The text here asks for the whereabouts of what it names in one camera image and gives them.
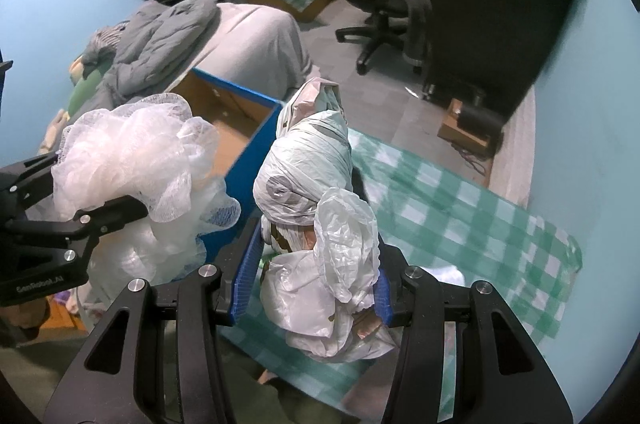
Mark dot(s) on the grey quilted blanket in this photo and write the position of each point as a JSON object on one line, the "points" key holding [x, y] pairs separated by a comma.
{"points": [[158, 43]]}

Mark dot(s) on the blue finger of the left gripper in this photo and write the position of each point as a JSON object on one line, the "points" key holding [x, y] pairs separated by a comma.
{"points": [[25, 183], [112, 216]]}

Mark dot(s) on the white mesh bath pouf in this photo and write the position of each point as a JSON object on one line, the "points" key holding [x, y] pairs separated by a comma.
{"points": [[161, 154]]}

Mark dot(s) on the small cardboard box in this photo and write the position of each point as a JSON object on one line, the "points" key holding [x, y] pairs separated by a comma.
{"points": [[451, 131]]}

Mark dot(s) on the beige bed mattress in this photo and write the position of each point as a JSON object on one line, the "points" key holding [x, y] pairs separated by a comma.
{"points": [[255, 46]]}

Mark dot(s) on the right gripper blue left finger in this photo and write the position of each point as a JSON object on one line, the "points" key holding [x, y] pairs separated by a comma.
{"points": [[238, 264]]}

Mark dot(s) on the white plastic bag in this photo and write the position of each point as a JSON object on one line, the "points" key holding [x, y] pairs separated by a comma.
{"points": [[318, 287]]}

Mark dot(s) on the blue cardboard box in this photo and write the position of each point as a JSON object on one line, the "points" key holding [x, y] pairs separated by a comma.
{"points": [[246, 122]]}

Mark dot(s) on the green checkered tablecloth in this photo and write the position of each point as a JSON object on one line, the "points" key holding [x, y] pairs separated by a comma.
{"points": [[437, 219]]}

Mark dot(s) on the black cylinder device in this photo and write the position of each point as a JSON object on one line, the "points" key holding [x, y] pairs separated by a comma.
{"points": [[481, 122]]}

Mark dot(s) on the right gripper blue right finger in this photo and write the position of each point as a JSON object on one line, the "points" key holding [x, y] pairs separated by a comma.
{"points": [[391, 299]]}

